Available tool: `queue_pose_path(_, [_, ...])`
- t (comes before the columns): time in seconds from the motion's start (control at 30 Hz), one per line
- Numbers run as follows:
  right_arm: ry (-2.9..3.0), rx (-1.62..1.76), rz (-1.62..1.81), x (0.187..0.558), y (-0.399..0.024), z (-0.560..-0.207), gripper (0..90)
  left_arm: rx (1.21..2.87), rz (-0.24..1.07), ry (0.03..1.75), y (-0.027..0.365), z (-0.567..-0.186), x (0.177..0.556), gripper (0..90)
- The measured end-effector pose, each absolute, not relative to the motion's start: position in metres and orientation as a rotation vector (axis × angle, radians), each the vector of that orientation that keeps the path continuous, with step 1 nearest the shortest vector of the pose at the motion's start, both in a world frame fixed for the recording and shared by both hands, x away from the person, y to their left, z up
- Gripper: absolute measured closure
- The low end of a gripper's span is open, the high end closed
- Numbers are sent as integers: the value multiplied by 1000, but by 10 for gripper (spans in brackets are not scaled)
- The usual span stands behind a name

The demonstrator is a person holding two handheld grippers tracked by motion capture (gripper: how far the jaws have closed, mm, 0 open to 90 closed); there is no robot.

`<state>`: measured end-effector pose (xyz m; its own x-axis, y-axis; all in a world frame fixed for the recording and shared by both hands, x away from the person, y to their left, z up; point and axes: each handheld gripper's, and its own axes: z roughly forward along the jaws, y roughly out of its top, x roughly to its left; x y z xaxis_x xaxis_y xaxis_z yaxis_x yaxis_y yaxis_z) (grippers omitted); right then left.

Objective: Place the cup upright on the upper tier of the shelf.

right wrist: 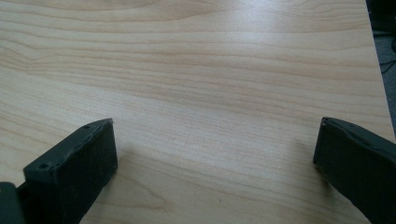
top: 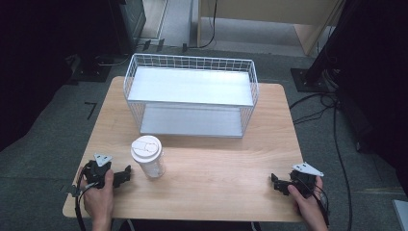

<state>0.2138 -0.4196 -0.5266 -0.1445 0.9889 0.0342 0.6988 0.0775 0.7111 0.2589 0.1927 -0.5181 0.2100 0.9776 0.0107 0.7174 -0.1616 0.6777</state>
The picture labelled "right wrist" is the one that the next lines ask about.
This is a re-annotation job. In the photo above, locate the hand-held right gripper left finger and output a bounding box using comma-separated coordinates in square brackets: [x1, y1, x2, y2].
[19, 118, 119, 224]

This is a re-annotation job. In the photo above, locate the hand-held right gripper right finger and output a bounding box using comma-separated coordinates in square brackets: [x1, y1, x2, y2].
[312, 117, 396, 224]

